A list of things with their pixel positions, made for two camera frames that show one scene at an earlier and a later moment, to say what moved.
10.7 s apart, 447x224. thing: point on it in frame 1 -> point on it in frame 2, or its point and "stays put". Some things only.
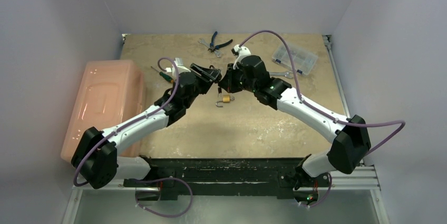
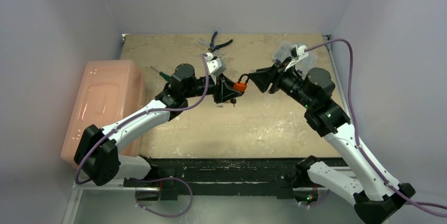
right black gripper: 232,82 -> 277,79
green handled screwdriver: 165,76 stays put
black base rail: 169,173 stays put
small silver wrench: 218,54 stays put
